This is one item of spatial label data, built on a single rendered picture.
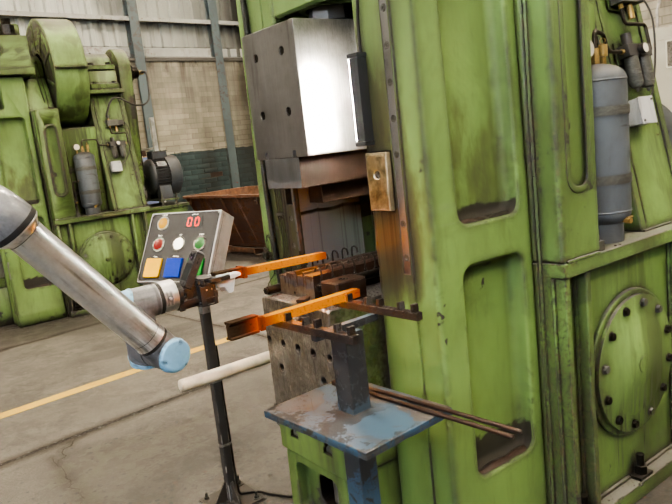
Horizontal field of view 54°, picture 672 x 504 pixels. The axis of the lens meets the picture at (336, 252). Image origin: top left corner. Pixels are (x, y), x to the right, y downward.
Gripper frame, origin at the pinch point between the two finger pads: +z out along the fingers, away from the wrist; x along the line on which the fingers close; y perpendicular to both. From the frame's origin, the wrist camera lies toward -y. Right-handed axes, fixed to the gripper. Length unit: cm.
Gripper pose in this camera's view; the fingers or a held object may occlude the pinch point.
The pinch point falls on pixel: (235, 271)
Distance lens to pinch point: 202.3
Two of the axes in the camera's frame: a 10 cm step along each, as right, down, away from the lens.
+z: 7.9, -2.0, 5.9
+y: 1.2, 9.8, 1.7
